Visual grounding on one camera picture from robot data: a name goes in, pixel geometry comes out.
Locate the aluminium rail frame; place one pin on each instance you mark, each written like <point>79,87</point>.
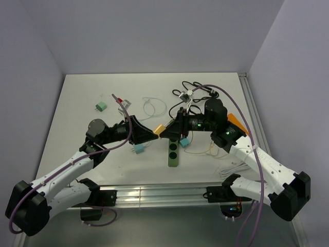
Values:
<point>163,195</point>

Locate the teal plug adapter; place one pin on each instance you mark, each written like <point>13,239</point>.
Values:
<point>184,142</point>

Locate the green plug adapter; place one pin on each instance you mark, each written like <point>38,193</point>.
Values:
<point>100,106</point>

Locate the yellow plug adapter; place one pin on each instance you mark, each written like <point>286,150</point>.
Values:
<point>158,130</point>

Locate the light blue plug adapter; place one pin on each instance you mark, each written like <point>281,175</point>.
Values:
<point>139,148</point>

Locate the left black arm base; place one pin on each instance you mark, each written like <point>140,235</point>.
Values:
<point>98,204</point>

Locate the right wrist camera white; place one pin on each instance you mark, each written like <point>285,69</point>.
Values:
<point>186,97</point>

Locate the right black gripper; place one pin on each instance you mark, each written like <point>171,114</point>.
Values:
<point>180,125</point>

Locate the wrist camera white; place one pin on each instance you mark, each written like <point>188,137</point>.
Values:
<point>126,104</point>
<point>186,97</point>

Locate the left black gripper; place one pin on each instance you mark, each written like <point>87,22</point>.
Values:
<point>140,133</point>

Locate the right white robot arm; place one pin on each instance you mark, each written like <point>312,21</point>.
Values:
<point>283,189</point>

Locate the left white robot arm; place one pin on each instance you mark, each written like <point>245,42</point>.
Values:
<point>33,204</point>

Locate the orange rectangular block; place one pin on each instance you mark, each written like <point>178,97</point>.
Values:
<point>237,123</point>

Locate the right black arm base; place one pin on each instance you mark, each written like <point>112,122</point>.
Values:
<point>231,206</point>

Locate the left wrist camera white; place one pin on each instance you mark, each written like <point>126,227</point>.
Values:
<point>126,104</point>

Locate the green power strip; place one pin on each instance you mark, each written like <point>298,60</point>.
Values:
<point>173,159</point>

